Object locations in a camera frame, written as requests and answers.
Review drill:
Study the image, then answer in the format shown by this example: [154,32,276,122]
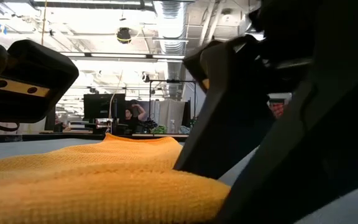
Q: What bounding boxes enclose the green cloth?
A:
[150,125,168,135]

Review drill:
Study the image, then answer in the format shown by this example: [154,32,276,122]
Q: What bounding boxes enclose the black tall panel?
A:
[44,107,57,132]

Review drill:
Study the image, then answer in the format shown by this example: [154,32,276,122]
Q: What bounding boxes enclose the yellow microfibre towel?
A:
[0,133,231,224]

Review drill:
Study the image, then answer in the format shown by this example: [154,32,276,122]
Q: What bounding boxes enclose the red patterned tapestry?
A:
[268,101,288,119]

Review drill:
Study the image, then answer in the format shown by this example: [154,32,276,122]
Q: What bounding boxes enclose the black metal table frame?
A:
[0,133,189,144]

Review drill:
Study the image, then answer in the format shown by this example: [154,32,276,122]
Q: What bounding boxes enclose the black monitor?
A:
[83,93,126,121]

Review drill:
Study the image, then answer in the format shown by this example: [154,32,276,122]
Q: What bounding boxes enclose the overhead light bar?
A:
[59,51,186,62]

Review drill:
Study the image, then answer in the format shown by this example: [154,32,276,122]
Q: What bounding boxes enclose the silver ceiling duct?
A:
[153,0,188,98]

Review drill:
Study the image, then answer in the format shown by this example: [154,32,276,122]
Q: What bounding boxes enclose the white curtain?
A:
[154,98,186,134]

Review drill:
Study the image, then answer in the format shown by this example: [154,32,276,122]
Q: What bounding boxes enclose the black overhead camera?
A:
[116,27,132,44]

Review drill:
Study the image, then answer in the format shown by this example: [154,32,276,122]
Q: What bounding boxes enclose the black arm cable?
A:
[0,116,21,133]

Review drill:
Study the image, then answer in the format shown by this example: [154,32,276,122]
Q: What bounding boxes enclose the person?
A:
[121,99,148,134]

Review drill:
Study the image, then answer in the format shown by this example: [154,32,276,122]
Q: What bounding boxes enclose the blue-grey table mat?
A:
[0,138,358,224]

